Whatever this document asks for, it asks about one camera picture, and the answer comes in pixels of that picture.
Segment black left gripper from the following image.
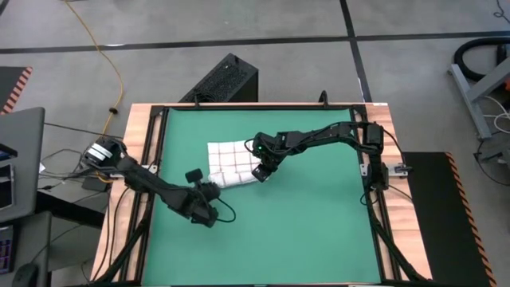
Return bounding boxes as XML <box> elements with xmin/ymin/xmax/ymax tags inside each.
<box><xmin>186</xmin><ymin>182</ymin><xmax>222</xmax><ymax>229</ymax></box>

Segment white red-checked towel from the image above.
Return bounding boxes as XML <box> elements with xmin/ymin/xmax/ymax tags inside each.
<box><xmin>206</xmin><ymin>139</ymin><xmax>269</xmax><ymax>188</ymax></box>

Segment black perforated computer tower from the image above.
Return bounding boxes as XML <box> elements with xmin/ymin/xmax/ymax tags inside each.
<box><xmin>178</xmin><ymin>53</ymin><xmax>259</xmax><ymax>104</ymax></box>

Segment green table mat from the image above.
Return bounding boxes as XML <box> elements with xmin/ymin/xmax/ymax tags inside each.
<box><xmin>142</xmin><ymin>107</ymin><xmax>383</xmax><ymax>286</ymax></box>

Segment black power brick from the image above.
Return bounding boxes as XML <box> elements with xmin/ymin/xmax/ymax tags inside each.
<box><xmin>81</xmin><ymin>177</ymin><xmax>109</xmax><ymax>193</ymax></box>

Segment black mat orange striped edge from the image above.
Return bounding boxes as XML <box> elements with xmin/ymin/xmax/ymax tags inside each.
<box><xmin>0</xmin><ymin>66</ymin><xmax>33</xmax><ymax>116</ymax></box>
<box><xmin>400</xmin><ymin>151</ymin><xmax>497</xmax><ymax>287</ymax></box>

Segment grey side desk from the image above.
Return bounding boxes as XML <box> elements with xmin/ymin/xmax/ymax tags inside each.
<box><xmin>0</xmin><ymin>210</ymin><xmax>53</xmax><ymax>287</ymax></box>

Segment black computer mouse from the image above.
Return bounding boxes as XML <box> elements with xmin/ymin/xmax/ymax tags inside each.
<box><xmin>11</xmin><ymin>262</ymin><xmax>40</xmax><ymax>287</ymax></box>

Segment small black device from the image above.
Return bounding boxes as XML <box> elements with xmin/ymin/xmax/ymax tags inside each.
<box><xmin>0</xmin><ymin>142</ymin><xmax>19</xmax><ymax>161</ymax></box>

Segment keyboard with coloured keys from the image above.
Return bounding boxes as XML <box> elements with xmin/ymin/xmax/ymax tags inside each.
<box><xmin>0</xmin><ymin>225</ymin><xmax>15</xmax><ymax>276</ymax></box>

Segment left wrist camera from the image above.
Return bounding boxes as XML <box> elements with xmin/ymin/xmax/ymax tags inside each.
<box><xmin>184</xmin><ymin>167</ymin><xmax>204</xmax><ymax>187</ymax></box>

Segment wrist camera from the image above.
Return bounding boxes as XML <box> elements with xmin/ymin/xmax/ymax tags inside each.
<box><xmin>184</xmin><ymin>167</ymin><xmax>204</xmax><ymax>187</ymax></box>
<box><xmin>251</xmin><ymin>164</ymin><xmax>273</xmax><ymax>184</ymax></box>

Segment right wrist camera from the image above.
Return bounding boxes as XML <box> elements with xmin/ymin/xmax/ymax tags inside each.
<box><xmin>251</xmin><ymin>164</ymin><xmax>273</xmax><ymax>184</ymax></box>

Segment black metal table frame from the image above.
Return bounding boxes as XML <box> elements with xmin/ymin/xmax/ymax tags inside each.
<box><xmin>93</xmin><ymin>104</ymin><xmax>427</xmax><ymax>287</ymax></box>

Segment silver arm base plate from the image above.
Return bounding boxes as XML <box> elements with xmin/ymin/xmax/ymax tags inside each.
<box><xmin>360</xmin><ymin>162</ymin><xmax>414</xmax><ymax>177</ymax></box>
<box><xmin>109</xmin><ymin>164</ymin><xmax>159</xmax><ymax>179</ymax></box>

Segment yellow power cord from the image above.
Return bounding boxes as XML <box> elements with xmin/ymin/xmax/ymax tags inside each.
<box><xmin>63</xmin><ymin>0</ymin><xmax>125</xmax><ymax>184</ymax></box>

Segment thin black floor cable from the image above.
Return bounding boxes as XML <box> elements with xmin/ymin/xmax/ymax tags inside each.
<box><xmin>43</xmin><ymin>122</ymin><xmax>123</xmax><ymax>140</ymax></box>

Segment grey metal frame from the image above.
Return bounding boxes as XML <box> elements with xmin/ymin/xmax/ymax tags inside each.
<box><xmin>448</xmin><ymin>55</ymin><xmax>510</xmax><ymax>141</ymax></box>

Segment black vacuum hose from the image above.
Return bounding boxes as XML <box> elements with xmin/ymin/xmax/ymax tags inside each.
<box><xmin>453</xmin><ymin>37</ymin><xmax>510</xmax><ymax>83</ymax></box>

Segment black floor cables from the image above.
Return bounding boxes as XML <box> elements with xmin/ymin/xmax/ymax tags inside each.
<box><xmin>473</xmin><ymin>137</ymin><xmax>510</xmax><ymax>202</ymax></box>

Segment white floor cables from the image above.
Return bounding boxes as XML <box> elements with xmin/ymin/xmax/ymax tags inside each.
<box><xmin>481</xmin><ymin>95</ymin><xmax>510</xmax><ymax>135</ymax></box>

